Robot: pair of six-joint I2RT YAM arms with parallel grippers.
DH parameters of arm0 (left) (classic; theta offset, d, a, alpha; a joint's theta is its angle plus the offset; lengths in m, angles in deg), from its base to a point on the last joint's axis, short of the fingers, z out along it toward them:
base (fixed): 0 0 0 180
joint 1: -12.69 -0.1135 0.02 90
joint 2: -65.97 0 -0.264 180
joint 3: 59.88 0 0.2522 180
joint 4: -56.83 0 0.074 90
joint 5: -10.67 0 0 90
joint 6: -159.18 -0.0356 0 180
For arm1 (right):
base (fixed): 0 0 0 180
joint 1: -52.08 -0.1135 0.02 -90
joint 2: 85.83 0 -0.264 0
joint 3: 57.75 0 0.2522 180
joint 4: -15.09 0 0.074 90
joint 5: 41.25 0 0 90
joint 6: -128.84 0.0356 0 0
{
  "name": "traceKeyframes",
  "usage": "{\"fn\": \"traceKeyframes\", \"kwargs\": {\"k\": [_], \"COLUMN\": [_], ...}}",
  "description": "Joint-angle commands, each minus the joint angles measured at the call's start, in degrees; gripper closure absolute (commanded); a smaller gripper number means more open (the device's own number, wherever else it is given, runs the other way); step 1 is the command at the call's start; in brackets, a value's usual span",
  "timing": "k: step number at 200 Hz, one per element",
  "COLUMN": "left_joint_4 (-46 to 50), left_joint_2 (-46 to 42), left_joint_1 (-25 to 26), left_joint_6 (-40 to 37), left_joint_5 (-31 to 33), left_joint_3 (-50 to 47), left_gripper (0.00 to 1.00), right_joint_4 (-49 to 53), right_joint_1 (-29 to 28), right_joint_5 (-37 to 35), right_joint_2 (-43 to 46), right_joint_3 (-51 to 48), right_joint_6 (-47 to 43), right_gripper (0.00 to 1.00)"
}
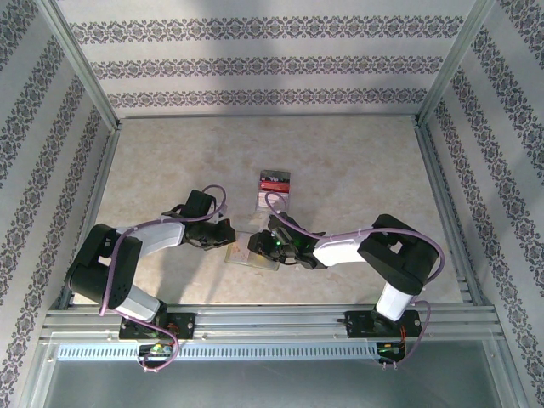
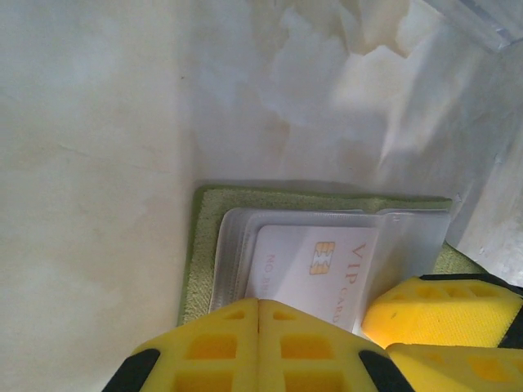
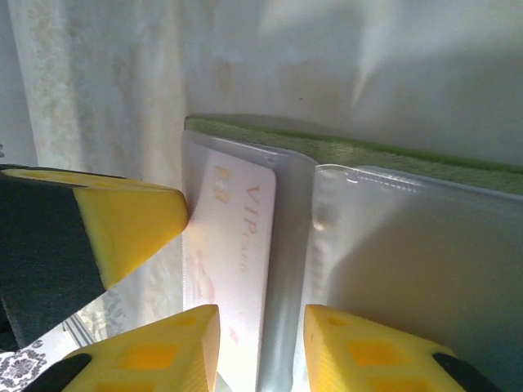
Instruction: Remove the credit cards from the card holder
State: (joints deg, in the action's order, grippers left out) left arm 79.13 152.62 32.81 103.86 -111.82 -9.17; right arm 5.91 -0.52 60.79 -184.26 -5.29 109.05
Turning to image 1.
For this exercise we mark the green card holder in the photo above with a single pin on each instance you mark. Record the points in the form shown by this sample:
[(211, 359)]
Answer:
[(263, 264)]

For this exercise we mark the white VIP chip card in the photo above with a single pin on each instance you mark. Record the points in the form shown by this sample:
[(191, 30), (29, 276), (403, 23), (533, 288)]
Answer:
[(238, 254)]

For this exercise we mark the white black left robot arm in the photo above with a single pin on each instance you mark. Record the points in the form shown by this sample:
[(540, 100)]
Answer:
[(102, 263)]

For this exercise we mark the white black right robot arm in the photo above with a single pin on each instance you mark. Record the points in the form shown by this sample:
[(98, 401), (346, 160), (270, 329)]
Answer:
[(399, 255)]

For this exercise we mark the clear acrylic card stand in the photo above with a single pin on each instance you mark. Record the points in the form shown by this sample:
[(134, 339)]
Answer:
[(260, 212)]

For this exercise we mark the white card with red pattern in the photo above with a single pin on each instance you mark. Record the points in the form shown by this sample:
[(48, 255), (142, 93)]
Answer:
[(261, 202)]

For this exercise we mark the black VIP card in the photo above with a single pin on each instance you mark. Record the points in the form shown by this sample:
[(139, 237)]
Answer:
[(276, 182)]

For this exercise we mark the small controller board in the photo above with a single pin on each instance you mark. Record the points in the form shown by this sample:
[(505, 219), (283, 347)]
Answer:
[(390, 350), (156, 349)]

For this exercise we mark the grey metal front panel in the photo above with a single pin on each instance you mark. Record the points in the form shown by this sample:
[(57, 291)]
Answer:
[(272, 387)]

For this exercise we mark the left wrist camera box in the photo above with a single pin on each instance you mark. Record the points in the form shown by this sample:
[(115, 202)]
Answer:
[(222, 214)]

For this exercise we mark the aluminium mounting rail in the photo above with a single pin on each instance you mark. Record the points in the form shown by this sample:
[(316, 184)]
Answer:
[(272, 316)]

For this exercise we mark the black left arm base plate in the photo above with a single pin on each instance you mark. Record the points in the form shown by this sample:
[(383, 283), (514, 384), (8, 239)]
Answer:
[(187, 325)]

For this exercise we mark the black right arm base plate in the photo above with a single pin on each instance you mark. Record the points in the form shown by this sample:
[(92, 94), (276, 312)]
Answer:
[(357, 325)]

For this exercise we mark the aluminium side rail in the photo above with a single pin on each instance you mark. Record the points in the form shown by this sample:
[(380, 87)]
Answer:
[(442, 191), (100, 178)]

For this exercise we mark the aluminium back rail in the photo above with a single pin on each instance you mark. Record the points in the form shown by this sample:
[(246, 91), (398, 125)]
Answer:
[(272, 115)]

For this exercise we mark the aluminium frame post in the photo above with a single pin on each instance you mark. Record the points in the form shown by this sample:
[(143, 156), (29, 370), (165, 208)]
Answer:
[(81, 64), (455, 64)]

